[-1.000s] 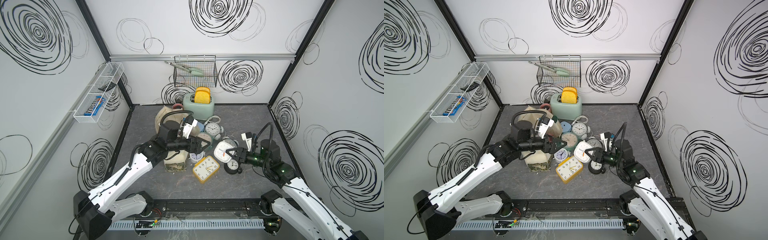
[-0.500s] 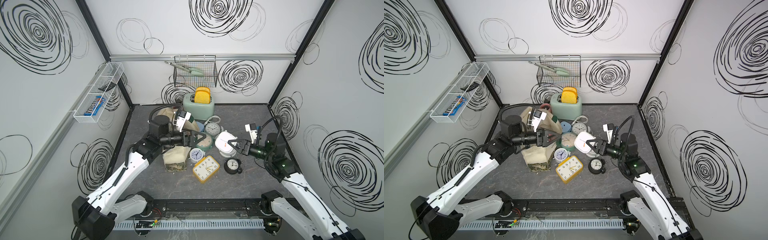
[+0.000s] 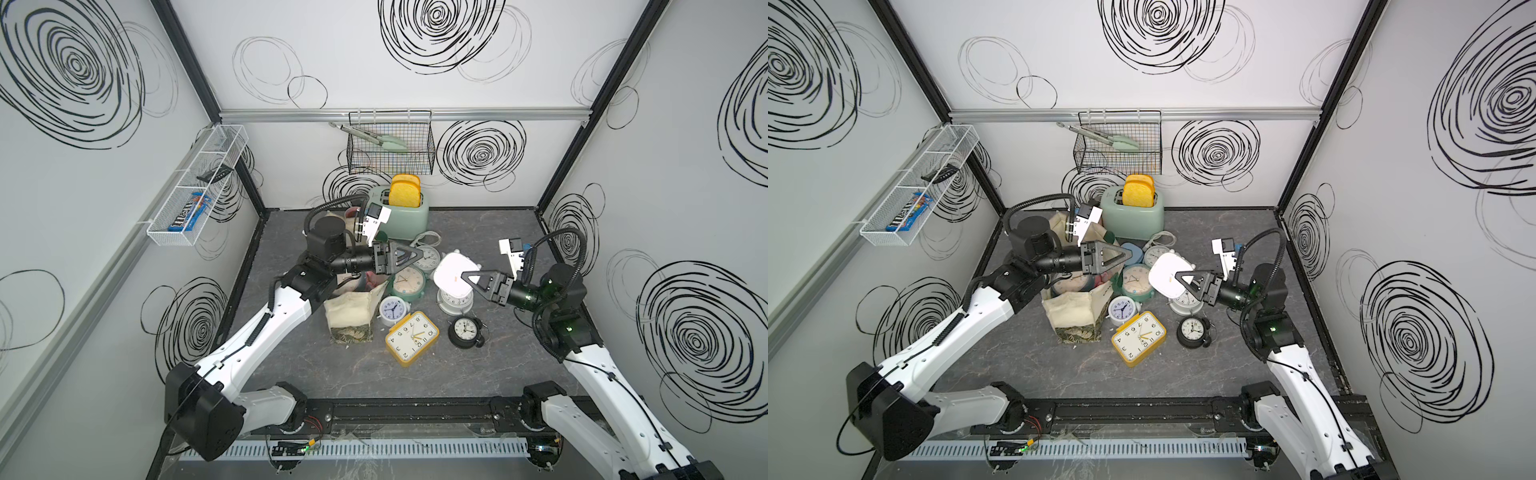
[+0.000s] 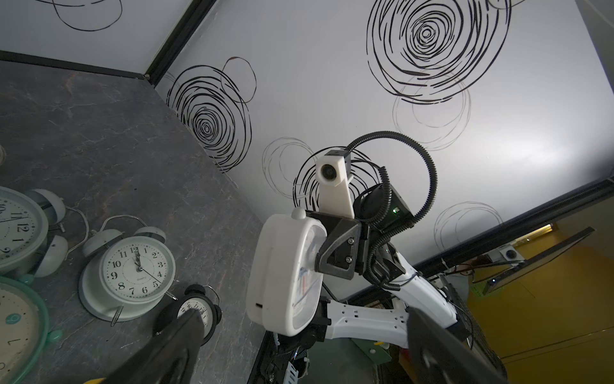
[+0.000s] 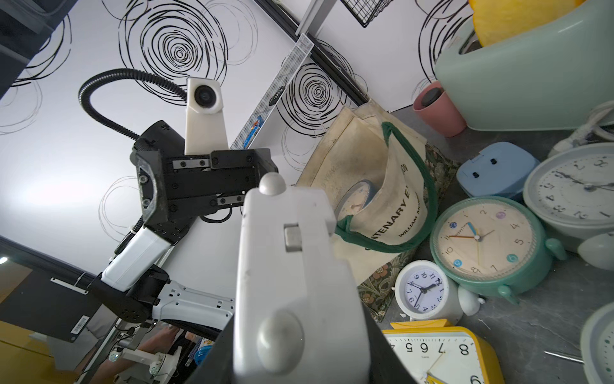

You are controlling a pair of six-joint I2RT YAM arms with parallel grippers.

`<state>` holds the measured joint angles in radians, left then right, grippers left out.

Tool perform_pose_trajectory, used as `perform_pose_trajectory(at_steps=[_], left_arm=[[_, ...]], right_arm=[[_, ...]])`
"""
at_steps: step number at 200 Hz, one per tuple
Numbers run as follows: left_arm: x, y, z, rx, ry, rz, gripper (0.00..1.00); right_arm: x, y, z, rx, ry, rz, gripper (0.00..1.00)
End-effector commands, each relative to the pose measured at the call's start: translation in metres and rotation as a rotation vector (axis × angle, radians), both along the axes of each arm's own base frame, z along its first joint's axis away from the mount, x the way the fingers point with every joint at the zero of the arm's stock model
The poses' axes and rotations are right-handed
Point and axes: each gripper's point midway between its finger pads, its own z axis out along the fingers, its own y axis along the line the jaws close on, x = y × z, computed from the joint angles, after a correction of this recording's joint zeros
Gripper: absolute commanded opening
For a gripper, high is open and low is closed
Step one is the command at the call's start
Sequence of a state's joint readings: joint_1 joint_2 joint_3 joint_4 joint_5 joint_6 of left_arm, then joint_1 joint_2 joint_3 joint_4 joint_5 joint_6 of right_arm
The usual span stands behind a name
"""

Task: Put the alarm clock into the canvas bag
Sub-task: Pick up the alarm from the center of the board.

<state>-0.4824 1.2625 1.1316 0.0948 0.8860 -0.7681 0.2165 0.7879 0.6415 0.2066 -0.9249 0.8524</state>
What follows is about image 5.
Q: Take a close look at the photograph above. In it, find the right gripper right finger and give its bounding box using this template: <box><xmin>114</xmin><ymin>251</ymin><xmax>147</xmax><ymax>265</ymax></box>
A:
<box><xmin>364</xmin><ymin>307</ymin><xmax>416</xmax><ymax>384</ymax></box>

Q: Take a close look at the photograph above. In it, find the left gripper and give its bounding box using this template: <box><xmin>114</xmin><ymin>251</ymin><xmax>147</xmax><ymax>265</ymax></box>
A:
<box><xmin>130</xmin><ymin>121</ymin><xmax>278</xmax><ymax>243</ymax></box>

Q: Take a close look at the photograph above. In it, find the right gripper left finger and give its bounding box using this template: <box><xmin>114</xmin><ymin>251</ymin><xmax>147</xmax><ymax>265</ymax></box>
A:
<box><xmin>185</xmin><ymin>317</ymin><xmax>236</xmax><ymax>384</ymax></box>

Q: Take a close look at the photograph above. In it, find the white square clock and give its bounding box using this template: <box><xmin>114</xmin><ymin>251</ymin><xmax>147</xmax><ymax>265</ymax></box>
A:
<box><xmin>233</xmin><ymin>172</ymin><xmax>371</xmax><ymax>383</ymax></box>

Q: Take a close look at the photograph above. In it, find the cream canvas tote bag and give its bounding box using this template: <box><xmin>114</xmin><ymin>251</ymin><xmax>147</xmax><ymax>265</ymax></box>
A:
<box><xmin>294</xmin><ymin>99</ymin><xmax>461</xmax><ymax>323</ymax></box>

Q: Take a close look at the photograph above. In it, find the blue round beige clock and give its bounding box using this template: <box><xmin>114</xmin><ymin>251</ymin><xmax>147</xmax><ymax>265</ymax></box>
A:
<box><xmin>335</xmin><ymin>179</ymin><xmax>379</xmax><ymax>221</ymax></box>

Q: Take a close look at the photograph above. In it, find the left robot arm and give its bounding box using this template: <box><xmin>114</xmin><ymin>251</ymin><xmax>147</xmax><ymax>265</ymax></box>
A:
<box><xmin>91</xmin><ymin>121</ymin><xmax>278</xmax><ymax>339</ymax></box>

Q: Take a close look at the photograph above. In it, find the yellow rectangular clock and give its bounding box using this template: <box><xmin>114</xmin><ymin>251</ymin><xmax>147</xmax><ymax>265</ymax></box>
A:
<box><xmin>383</xmin><ymin>319</ymin><xmax>505</xmax><ymax>384</ymax></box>

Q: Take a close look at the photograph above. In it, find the white purple face clock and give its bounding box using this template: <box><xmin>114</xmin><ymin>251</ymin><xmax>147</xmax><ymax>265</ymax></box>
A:
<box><xmin>394</xmin><ymin>260</ymin><xmax>485</xmax><ymax>325</ymax></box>

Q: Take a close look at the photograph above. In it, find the green round pastel clock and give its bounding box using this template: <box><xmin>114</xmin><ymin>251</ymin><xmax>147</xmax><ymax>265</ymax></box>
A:
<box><xmin>429</xmin><ymin>196</ymin><xmax>569</xmax><ymax>305</ymax></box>

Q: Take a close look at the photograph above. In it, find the silver twin bell clock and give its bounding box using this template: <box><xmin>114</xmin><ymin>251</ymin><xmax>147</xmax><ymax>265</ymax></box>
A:
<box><xmin>580</xmin><ymin>302</ymin><xmax>614</xmax><ymax>384</ymax></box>

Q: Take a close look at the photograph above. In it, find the light blue clock back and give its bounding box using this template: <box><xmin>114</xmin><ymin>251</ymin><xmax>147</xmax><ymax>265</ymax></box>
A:
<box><xmin>457</xmin><ymin>142</ymin><xmax>540</xmax><ymax>201</ymax></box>

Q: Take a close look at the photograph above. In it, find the white twin bell clock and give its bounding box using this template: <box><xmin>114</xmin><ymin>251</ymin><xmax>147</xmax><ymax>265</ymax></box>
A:
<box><xmin>523</xmin><ymin>142</ymin><xmax>613</xmax><ymax>270</ymax></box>

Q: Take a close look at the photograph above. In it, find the pink cup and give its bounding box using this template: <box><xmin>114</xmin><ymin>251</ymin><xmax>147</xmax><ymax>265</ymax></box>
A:
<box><xmin>413</xmin><ymin>81</ymin><xmax>467</xmax><ymax>138</ymax></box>

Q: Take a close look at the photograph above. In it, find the mint green toaster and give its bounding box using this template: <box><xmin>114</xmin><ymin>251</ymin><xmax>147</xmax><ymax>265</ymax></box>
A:
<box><xmin>434</xmin><ymin>1</ymin><xmax>613</xmax><ymax>131</ymax></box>

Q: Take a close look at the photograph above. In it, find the yellow toast slice front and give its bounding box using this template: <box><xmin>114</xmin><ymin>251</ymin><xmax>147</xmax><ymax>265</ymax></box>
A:
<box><xmin>468</xmin><ymin>0</ymin><xmax>584</xmax><ymax>47</ymax></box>

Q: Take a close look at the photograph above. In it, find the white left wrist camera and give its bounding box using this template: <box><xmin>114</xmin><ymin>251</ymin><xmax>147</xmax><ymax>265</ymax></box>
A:
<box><xmin>185</xmin><ymin>77</ymin><xmax>229</xmax><ymax>155</ymax></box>

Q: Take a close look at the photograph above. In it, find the white wire shelf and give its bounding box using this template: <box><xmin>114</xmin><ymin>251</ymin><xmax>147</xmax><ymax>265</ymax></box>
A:
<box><xmin>230</xmin><ymin>34</ymin><xmax>314</xmax><ymax>150</ymax></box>

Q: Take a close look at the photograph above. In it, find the black wire basket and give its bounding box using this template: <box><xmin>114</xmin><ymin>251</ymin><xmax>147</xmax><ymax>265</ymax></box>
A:
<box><xmin>342</xmin><ymin>0</ymin><xmax>392</xmax><ymax>28</ymax></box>

